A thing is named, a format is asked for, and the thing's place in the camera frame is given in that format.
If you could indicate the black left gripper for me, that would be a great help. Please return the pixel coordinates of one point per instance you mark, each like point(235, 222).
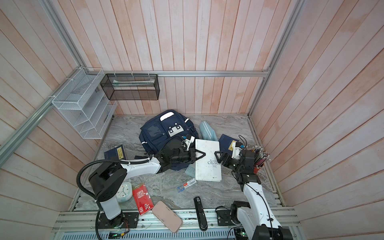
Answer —
point(192, 155)

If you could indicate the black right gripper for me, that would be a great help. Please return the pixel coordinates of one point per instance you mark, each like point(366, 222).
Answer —
point(225, 155)

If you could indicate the white Crusoe book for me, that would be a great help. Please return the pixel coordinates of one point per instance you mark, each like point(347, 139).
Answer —
point(207, 168)

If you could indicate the blue book with yellow label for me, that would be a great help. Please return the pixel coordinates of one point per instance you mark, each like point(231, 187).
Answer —
point(226, 143)

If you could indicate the navy blue backpack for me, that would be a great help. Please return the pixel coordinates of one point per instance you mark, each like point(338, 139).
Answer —
point(169, 124)

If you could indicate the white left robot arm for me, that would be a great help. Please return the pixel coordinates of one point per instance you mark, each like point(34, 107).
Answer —
point(110, 175)

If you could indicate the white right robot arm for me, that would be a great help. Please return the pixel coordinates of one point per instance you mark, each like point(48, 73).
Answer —
point(255, 215)

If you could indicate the light blue calculator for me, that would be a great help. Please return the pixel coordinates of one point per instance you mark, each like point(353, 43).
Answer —
point(191, 170)

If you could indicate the light blue pencil pouch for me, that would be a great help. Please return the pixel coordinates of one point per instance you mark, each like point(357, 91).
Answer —
point(207, 132)

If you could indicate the red pencil holder with pencils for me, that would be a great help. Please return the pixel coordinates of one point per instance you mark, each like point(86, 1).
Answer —
point(261, 157)

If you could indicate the black stapler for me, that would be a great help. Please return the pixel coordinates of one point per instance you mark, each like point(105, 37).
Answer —
point(203, 224)

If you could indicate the pink pencil case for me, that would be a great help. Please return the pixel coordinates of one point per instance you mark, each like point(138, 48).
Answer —
point(169, 218)

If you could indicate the red booklet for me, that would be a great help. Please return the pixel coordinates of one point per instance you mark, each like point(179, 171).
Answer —
point(142, 199)

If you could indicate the mint green alarm clock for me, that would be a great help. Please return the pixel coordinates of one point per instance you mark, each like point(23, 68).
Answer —
point(125, 192)

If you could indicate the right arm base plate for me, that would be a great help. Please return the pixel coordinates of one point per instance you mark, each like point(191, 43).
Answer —
point(224, 217)

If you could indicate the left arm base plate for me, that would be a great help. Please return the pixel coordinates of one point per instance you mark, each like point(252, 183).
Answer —
point(128, 220)

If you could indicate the black mesh wall basket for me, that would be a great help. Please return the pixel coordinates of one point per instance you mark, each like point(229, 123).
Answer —
point(131, 87)

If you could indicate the white wire mesh shelf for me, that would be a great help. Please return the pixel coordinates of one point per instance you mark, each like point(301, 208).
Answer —
point(84, 104)

